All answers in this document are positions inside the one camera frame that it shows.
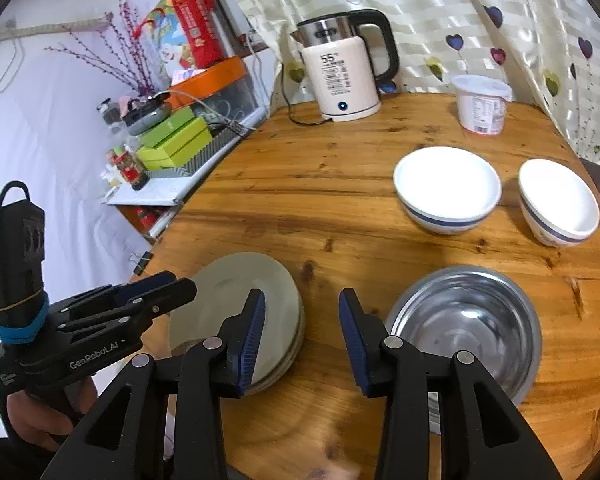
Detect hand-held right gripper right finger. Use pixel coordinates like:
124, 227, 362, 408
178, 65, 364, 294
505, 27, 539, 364
338, 287, 563, 480

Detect small white blue-banded bowl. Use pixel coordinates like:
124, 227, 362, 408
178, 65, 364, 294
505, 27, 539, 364
518, 158, 600, 248

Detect heart-print striped curtain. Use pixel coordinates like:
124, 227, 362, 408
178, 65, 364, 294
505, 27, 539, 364
210, 0, 600, 161

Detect clear container with orange lid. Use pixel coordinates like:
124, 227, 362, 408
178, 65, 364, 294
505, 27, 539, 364
172, 56, 261, 123

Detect black binder clip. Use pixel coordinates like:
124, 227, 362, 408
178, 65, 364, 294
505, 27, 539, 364
129, 251, 153, 276

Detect white wall pipe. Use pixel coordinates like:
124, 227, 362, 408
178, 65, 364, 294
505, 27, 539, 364
0, 16, 112, 43

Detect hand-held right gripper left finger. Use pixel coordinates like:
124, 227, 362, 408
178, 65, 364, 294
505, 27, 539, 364
40, 287, 267, 480

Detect stainless steel bowl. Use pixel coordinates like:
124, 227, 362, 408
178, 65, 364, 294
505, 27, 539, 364
384, 265, 543, 406

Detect zigzag patterned tray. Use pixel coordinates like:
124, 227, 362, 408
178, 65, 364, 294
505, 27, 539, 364
147, 122, 246, 181

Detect dark green box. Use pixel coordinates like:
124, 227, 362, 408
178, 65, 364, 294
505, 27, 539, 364
139, 109, 195, 146

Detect cream electric kettle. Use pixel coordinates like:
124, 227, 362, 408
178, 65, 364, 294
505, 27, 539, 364
290, 8, 400, 122

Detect black kettle power cable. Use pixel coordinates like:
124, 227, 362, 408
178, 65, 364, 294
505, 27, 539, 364
275, 60, 326, 126

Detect white plastic tub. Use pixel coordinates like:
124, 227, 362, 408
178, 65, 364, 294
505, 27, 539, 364
451, 75, 513, 137

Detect lime green box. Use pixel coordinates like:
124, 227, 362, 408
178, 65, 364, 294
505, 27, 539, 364
140, 152, 191, 172
152, 117, 214, 160

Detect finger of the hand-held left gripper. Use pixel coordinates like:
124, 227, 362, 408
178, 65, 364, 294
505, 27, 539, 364
50, 270, 178, 318
55, 278, 197, 348

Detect white side shelf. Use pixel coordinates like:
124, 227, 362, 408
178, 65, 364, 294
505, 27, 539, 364
100, 107, 271, 207

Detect red colourful package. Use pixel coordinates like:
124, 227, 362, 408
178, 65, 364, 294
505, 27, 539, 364
137, 0, 226, 76

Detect red bottle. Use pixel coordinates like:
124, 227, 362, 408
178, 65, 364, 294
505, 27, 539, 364
135, 207, 161, 233

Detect grey round device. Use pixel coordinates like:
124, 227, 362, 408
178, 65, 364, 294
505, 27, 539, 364
125, 97, 173, 136

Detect large white blue-banded bowl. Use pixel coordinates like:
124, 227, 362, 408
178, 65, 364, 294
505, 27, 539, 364
393, 146, 502, 236

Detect red label jar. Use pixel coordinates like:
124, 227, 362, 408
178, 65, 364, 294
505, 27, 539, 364
115, 145, 148, 192

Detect person's left hand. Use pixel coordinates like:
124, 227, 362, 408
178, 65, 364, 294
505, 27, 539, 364
5, 377, 97, 453

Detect glass bottle with black cap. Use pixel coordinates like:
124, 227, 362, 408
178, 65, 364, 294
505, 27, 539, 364
98, 98, 126, 133

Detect dark metal frame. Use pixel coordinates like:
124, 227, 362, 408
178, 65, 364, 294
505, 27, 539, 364
197, 0, 281, 111

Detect purple flower branches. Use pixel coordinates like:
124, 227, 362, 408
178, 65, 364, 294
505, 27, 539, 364
45, 0, 156, 98

